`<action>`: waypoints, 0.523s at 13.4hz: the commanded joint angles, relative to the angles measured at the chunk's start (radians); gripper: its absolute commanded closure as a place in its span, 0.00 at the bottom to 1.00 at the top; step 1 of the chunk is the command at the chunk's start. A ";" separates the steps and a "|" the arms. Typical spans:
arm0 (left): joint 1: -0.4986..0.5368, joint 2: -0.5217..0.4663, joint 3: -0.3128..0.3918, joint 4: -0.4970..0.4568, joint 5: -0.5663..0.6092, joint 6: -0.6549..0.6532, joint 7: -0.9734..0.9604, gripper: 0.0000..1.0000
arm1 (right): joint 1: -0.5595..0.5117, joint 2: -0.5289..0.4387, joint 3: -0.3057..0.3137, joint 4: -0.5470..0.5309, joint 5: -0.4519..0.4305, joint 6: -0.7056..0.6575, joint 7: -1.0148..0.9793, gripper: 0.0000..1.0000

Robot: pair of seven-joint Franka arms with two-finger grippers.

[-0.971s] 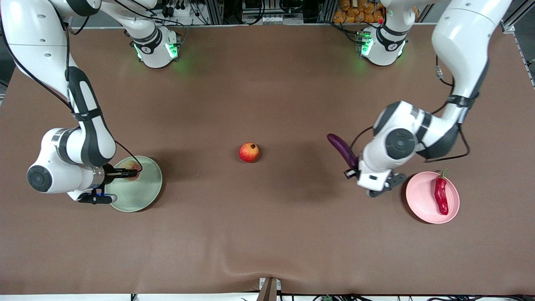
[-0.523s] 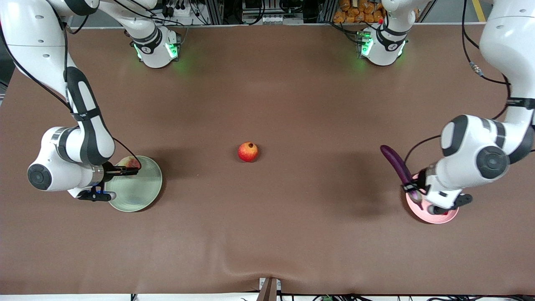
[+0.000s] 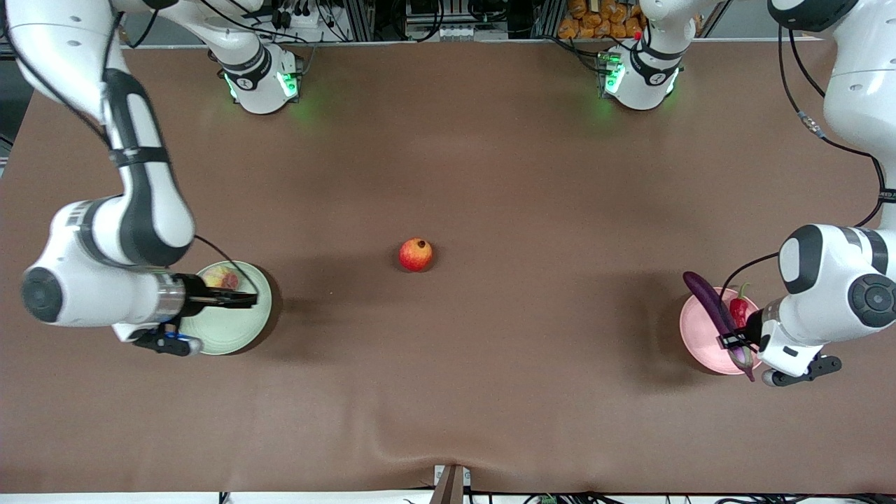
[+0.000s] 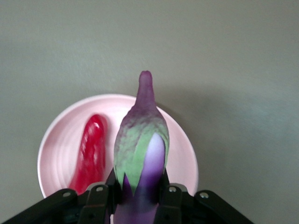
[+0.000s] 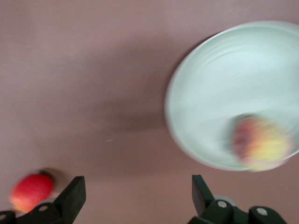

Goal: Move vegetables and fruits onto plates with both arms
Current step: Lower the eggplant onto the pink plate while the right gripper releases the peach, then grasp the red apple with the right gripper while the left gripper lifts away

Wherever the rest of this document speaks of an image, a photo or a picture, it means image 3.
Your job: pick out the pink round plate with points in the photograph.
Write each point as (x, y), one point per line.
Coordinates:
(700, 336)

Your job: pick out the brown post with white brackets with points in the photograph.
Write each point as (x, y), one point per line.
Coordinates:
(451, 486)

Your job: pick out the red pomegranate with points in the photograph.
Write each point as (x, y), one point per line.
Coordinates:
(416, 255)

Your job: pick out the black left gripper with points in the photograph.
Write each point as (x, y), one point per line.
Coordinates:
(753, 324)

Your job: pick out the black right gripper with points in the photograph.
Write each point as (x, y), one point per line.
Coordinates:
(194, 294)

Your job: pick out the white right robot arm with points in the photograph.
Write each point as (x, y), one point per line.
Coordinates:
(56, 49)

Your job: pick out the long purple eggplant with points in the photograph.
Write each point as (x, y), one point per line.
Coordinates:
(707, 297)

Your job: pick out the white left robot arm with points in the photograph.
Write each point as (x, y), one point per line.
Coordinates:
(861, 84)

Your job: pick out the red chili pepper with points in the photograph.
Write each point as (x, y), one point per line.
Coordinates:
(739, 311)

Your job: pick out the white power strip with plugs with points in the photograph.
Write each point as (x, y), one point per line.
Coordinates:
(301, 15)

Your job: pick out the orange snack bags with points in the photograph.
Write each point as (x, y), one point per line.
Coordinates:
(602, 21)

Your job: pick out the yellow pink peach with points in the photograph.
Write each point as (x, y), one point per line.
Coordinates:
(222, 278)

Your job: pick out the brown table cloth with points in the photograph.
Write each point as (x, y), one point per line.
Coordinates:
(490, 385)

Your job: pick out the green round plate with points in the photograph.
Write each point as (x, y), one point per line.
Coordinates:
(231, 332)

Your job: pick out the white socket strip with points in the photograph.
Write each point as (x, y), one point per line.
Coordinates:
(458, 32)

